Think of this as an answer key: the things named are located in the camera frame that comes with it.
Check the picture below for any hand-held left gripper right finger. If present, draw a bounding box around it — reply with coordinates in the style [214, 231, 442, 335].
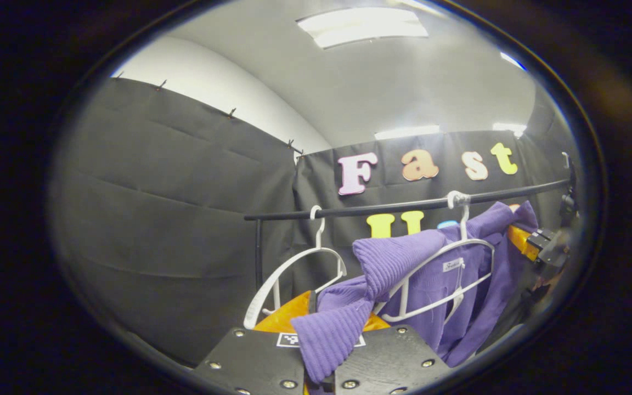
[324, 313, 452, 395]

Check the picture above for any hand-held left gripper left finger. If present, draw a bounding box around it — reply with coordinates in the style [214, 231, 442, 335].
[193, 290, 319, 395]

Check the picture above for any purple knit cardigan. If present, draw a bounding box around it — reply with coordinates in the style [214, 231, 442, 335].
[290, 200, 539, 385]

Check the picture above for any white clothes hanger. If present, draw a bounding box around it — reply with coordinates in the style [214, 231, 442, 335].
[243, 205, 348, 330]
[374, 190, 496, 323]

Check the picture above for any black metal clothes rack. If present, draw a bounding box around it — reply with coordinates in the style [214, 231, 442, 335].
[244, 178, 572, 291]

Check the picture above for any ceiling light panel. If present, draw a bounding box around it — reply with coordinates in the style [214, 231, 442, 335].
[296, 7, 430, 50]
[493, 122, 527, 138]
[500, 52, 527, 71]
[374, 125, 441, 140]

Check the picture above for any black backdrop cloth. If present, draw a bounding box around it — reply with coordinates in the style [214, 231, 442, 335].
[47, 77, 580, 365]

